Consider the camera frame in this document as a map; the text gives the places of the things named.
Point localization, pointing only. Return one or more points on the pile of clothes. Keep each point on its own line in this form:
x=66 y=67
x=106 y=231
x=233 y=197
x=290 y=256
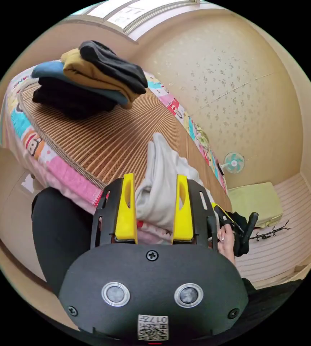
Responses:
x=90 y=81

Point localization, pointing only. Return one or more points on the person's body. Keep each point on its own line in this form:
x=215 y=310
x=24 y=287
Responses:
x=60 y=232

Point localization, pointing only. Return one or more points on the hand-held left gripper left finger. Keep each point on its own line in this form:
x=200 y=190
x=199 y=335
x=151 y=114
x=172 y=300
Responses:
x=126 y=221

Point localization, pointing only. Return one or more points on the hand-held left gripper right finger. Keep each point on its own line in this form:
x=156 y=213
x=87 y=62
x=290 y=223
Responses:
x=183 y=224

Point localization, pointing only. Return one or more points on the small teal fan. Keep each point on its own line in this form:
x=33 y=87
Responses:
x=234 y=162

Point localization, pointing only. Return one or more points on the bed with woven mat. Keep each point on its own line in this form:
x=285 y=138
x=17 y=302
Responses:
x=109 y=135

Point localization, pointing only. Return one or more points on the pale green cushion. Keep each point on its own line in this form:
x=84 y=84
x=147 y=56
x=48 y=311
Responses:
x=254 y=202

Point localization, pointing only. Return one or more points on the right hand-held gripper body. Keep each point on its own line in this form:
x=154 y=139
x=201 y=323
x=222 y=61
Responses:
x=240 y=235

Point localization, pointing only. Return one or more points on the person's right hand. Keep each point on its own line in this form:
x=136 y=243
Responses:
x=225 y=247

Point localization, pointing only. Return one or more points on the window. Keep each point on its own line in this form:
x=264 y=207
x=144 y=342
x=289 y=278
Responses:
x=133 y=13

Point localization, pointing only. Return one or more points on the white long sleeve shirt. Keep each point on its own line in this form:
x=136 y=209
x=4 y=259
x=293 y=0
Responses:
x=159 y=186

